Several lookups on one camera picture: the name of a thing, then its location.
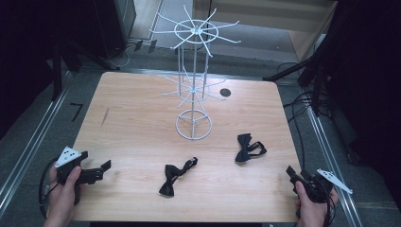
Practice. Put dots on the light wooden cabinet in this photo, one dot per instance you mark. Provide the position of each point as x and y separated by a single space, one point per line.
283 19

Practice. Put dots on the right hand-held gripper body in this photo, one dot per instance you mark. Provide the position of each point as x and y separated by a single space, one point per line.
315 187

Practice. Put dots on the black round table grommet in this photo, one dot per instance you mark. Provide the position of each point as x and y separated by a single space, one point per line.
225 92

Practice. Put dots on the black bow tie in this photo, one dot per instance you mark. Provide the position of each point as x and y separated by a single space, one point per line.
175 178
247 148

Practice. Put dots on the person's right hand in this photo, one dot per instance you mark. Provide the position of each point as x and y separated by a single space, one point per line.
310 211

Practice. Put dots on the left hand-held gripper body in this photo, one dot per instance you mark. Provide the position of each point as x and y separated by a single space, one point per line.
67 155

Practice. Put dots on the small black floor bracket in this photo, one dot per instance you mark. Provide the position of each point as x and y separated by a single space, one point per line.
152 46
138 45

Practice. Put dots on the black metal stand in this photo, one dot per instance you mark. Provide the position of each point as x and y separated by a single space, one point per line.
78 56
312 67

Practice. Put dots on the metal floor rail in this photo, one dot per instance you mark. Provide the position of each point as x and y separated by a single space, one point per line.
31 142
331 164

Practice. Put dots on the person's left hand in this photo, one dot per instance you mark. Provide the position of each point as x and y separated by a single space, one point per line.
63 197

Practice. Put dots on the black cabinet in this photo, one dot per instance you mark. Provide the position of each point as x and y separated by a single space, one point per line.
116 25

